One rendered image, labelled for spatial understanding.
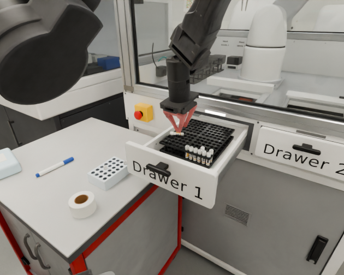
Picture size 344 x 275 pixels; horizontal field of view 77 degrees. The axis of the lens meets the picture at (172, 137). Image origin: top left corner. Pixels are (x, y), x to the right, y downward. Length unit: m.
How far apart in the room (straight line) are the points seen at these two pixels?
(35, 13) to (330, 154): 0.77
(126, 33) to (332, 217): 1.03
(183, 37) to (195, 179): 0.33
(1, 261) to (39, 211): 1.03
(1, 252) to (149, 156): 1.37
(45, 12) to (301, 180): 0.85
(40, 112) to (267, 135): 1.03
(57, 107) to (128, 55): 0.49
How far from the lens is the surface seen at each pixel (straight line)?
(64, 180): 0.85
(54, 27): 0.19
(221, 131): 0.79
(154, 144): 0.73
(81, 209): 0.67
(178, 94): 0.56
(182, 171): 0.57
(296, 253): 1.14
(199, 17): 0.45
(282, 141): 0.80
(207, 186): 0.55
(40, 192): 0.83
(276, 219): 1.03
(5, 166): 0.95
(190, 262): 1.47
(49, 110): 1.27
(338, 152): 0.80
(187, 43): 0.50
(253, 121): 0.81
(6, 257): 1.78
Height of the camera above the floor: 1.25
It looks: 29 degrees down
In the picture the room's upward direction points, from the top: straight up
